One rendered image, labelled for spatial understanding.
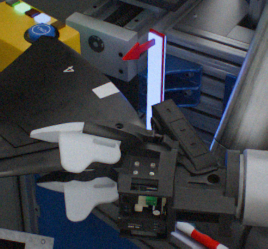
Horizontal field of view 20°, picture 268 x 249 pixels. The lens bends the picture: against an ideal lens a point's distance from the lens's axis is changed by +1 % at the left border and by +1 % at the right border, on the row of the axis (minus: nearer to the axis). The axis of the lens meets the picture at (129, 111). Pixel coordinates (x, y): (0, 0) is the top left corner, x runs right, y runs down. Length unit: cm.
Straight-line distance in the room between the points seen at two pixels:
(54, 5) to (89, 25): 51
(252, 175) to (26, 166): 23
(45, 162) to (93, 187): 6
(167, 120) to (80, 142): 11
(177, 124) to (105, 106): 13
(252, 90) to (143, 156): 15
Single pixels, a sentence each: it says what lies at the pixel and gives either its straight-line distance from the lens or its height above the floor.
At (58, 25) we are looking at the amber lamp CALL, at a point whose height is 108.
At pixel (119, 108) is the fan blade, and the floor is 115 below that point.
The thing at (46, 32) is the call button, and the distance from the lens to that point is 119.
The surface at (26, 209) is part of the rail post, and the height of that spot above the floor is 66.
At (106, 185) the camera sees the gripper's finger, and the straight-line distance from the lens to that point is 81.
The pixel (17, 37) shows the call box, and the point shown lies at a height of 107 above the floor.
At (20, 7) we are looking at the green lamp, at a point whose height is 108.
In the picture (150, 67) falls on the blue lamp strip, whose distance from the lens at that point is 101.
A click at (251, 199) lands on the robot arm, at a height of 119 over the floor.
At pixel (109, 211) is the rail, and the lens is 126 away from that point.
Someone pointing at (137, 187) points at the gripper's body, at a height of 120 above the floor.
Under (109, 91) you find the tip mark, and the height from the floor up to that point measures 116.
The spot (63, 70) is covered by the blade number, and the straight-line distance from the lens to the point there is 93.
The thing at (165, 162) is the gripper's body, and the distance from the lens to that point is 75.
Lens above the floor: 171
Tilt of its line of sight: 38 degrees down
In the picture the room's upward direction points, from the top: straight up
